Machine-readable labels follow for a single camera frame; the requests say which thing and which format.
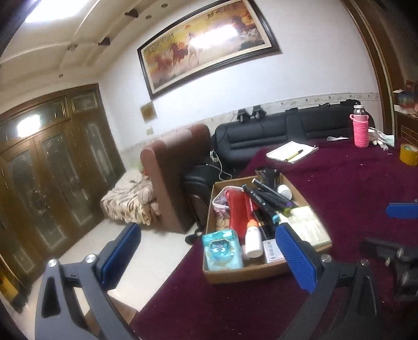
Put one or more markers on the black packet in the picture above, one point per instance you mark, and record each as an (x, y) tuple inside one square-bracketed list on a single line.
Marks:
[(270, 177)]

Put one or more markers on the pink clear pencil case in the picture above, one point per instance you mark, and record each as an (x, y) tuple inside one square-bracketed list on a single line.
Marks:
[(220, 202)]

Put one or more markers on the black slippers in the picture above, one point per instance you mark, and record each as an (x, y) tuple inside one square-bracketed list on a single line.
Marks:
[(192, 238)]

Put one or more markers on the cardboard box tray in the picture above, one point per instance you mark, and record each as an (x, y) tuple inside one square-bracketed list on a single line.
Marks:
[(253, 268)]

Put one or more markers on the red shiny pouch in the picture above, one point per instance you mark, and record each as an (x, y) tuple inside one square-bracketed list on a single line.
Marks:
[(241, 213)]

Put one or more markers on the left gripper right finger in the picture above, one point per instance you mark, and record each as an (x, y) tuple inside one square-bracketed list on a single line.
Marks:
[(300, 256)]

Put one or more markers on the white round jar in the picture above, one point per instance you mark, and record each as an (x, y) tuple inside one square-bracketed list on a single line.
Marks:
[(285, 191)]

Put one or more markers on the teal tissue pack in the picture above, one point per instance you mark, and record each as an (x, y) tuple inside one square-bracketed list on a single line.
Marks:
[(222, 250)]

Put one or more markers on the brown fabric armchair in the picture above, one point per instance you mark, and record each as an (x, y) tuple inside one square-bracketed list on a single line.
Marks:
[(165, 160)]

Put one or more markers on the white notebook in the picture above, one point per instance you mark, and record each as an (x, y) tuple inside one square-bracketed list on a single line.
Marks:
[(290, 148)]

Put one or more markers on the large black marker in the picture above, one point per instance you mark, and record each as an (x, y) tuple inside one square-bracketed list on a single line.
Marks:
[(266, 224)]

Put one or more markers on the white medicine box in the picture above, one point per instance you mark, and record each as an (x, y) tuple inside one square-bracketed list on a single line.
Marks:
[(306, 224)]

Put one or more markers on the framed horse painting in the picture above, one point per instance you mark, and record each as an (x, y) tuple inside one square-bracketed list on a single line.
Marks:
[(215, 36)]

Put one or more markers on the dark red table cloth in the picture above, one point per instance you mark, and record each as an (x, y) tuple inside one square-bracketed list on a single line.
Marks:
[(349, 189)]

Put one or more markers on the white gloves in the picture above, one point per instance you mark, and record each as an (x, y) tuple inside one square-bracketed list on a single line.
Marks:
[(380, 139)]

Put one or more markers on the yellow pen on notebook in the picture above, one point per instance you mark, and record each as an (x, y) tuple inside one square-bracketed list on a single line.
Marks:
[(294, 155)]

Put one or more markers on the yellow tape roll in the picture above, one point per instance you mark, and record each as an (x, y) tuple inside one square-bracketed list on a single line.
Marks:
[(409, 154)]

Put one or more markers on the orange capped white bottle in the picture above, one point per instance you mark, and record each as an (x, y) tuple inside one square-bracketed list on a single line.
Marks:
[(253, 240)]

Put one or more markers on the black clamps on sofa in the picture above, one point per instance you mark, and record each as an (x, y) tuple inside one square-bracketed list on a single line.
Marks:
[(243, 116)]

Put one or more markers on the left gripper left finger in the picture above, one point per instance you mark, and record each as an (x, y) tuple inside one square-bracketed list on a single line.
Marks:
[(116, 255)]

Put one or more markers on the small wall plaque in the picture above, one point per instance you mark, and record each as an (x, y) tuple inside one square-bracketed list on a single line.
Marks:
[(148, 112)]

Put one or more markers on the black leather sofa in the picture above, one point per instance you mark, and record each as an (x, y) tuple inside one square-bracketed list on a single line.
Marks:
[(236, 144)]

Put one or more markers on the patterned blanket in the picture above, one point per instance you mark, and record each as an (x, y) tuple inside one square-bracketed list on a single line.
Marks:
[(132, 199)]

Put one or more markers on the yellow capped black marker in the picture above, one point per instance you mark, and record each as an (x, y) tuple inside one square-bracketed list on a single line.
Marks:
[(275, 203)]

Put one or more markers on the pink knitted sleeve bottle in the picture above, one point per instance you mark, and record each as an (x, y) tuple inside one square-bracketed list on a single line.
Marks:
[(359, 119)]

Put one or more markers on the wooden shelf with clutter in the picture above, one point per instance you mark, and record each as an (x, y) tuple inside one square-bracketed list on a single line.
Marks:
[(390, 38)]

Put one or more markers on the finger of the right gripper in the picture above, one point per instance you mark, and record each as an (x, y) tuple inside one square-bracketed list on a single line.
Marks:
[(402, 210)]

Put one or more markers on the purple capped black marker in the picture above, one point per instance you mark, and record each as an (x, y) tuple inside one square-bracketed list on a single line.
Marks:
[(269, 190)]

